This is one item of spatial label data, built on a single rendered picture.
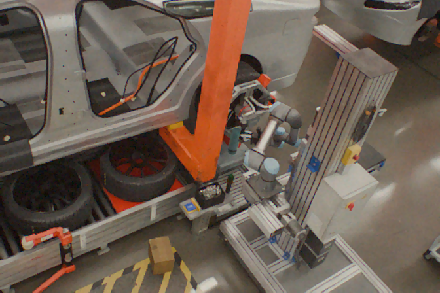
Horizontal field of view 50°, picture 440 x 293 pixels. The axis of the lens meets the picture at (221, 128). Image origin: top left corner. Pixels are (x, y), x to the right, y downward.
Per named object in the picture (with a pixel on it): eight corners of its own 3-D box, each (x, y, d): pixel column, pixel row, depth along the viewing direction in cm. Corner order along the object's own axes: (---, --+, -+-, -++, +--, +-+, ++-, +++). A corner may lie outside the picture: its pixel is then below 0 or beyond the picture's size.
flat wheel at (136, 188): (139, 137, 450) (140, 119, 434) (190, 174, 424) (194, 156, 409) (84, 172, 407) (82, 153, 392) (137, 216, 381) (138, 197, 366)
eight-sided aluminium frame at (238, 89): (257, 121, 446) (270, 75, 410) (262, 125, 442) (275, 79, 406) (210, 138, 418) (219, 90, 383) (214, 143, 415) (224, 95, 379)
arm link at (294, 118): (307, 111, 342) (302, 140, 386) (293, 105, 346) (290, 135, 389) (300, 123, 338) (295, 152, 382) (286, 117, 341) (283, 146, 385)
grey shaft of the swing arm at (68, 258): (73, 263, 366) (69, 224, 333) (76, 268, 363) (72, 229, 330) (62, 268, 362) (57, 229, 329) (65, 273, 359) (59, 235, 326)
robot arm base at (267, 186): (279, 188, 354) (282, 178, 347) (263, 194, 346) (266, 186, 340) (267, 174, 362) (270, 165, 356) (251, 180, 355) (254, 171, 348)
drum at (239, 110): (245, 110, 423) (247, 99, 413) (258, 125, 411) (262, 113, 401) (232, 115, 415) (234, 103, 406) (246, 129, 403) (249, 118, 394)
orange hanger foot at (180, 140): (174, 127, 430) (177, 98, 407) (205, 165, 401) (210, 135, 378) (158, 133, 422) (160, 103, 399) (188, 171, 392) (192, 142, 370)
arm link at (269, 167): (272, 184, 342) (276, 171, 333) (256, 175, 346) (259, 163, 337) (279, 174, 350) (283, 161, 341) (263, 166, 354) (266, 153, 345)
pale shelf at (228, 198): (222, 187, 399) (222, 184, 397) (234, 201, 389) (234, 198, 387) (179, 205, 377) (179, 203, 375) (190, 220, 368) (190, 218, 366)
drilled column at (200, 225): (199, 228, 415) (205, 198, 387) (205, 237, 409) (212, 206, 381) (190, 233, 410) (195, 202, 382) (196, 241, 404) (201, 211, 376)
